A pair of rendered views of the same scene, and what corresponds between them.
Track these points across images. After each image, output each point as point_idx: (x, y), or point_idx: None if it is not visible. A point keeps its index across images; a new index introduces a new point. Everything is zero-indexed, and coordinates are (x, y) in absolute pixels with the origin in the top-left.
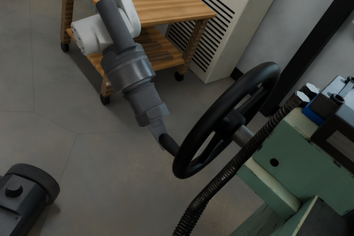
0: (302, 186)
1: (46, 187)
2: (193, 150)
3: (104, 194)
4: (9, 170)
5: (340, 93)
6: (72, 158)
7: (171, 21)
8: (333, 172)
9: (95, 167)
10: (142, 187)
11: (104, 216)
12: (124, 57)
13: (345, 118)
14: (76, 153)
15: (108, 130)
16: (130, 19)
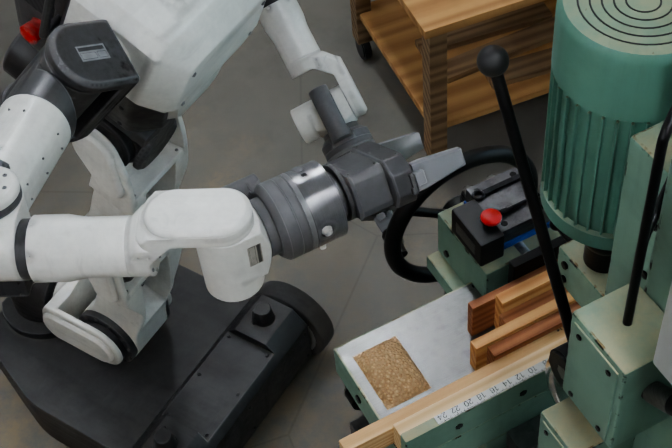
0: (464, 275)
1: (308, 319)
2: (391, 244)
3: None
4: (258, 291)
5: (485, 189)
6: (364, 282)
7: None
8: (468, 259)
9: (404, 300)
10: None
11: None
12: (340, 146)
13: (459, 212)
14: (372, 273)
15: (437, 229)
16: (349, 100)
